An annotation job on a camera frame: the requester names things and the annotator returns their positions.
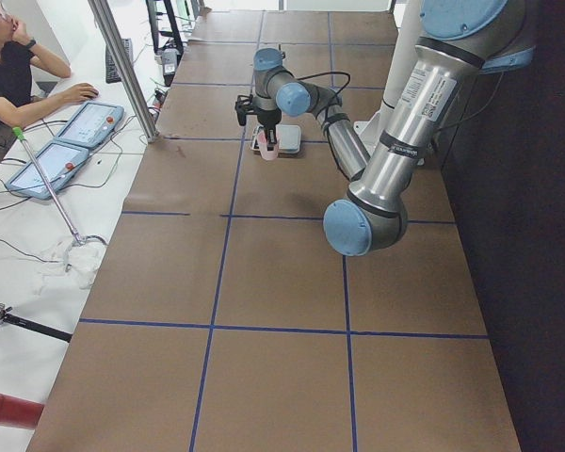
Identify aluminium frame post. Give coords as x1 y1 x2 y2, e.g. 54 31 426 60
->
88 0 158 143

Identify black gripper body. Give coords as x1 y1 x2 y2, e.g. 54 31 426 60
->
234 94 281 126

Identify person in black shirt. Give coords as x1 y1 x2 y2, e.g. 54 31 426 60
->
0 2 99 161

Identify lower blue teach pendant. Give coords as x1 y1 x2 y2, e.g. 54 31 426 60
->
6 141 89 200

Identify crumpled white cloth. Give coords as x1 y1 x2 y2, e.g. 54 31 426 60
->
31 237 106 296

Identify red cylinder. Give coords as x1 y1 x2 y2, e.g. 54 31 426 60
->
0 394 44 429

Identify upper blue teach pendant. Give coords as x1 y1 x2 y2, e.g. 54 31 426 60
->
55 101 124 150

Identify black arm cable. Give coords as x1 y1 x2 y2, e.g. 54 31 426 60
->
295 70 351 124

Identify blue teach pendant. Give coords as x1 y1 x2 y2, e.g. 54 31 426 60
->
6 141 89 200
55 101 124 150

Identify black keyboard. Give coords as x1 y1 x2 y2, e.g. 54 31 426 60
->
105 37 135 85

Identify pink plastic cup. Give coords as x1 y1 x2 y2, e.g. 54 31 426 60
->
256 132 279 161

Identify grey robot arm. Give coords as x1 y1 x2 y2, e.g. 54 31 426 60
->
234 0 539 256

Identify metal rod green handle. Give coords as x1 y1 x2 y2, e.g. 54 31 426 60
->
12 127 108 272

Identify white digital kitchen scale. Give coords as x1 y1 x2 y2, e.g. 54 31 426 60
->
250 124 301 157

